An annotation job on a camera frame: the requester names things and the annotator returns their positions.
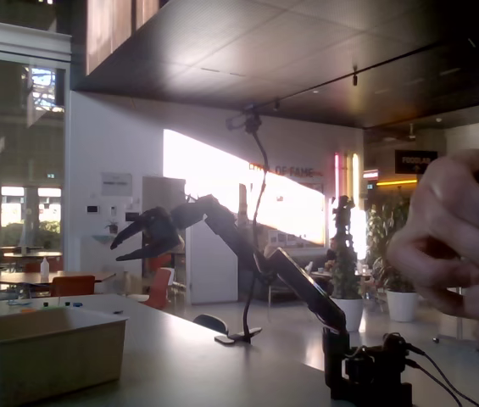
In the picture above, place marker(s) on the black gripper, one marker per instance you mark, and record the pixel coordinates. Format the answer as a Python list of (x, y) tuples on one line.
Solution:
[(159, 231)]

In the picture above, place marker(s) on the red chair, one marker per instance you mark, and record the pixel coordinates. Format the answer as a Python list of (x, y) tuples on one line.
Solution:
[(158, 286)]

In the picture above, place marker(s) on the ceiling track spotlight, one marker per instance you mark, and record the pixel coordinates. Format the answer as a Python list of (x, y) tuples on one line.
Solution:
[(354, 79)]

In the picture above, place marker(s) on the vertical neon light tubes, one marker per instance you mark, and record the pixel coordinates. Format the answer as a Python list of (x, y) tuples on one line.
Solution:
[(346, 178)]

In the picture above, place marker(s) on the white wall poster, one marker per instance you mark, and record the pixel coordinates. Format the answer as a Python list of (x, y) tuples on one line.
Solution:
[(116, 184)]

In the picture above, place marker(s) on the white open door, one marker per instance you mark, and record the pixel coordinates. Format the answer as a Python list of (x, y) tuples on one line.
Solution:
[(211, 271)]

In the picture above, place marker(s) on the person's hand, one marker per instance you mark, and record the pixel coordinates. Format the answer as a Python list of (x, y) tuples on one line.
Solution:
[(447, 212)]

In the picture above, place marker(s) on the wooden café table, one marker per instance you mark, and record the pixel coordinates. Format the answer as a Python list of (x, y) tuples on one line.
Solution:
[(52, 276)]

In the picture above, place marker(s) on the white plastic bin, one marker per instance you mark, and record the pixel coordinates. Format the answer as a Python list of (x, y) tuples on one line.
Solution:
[(44, 356)]

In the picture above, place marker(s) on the white cabinet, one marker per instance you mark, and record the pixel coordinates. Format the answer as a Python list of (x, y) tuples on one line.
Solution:
[(95, 267)]

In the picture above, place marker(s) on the small orange object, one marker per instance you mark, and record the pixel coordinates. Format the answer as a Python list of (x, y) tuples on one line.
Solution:
[(28, 310)]

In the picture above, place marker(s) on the tall climbing plant white pot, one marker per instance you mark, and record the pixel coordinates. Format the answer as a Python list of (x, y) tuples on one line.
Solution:
[(345, 254)]

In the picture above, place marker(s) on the bushy plant in white pot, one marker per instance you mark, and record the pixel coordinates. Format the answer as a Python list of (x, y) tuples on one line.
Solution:
[(391, 220)]

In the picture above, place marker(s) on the orange chair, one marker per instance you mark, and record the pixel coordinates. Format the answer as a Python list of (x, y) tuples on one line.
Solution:
[(73, 285)]

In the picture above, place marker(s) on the black webcam on gooseneck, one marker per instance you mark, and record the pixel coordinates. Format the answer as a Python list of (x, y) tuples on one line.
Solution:
[(245, 122)]

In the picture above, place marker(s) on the black gooseneck clamp holder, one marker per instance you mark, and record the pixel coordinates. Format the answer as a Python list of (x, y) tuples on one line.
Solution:
[(232, 338)]

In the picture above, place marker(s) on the black Foodlab sign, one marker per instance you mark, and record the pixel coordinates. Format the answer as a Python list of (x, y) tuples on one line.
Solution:
[(410, 161)]

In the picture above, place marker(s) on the clear spray bottle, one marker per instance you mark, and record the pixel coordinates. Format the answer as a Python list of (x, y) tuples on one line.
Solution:
[(44, 269)]

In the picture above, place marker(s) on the dark chair back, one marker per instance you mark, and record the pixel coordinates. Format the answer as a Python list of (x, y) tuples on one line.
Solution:
[(210, 323)]

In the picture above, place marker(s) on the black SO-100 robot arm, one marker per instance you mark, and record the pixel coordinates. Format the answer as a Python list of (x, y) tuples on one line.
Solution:
[(307, 288)]

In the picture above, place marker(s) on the small potted plant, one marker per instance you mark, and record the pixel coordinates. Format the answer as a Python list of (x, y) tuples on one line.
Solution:
[(112, 226)]

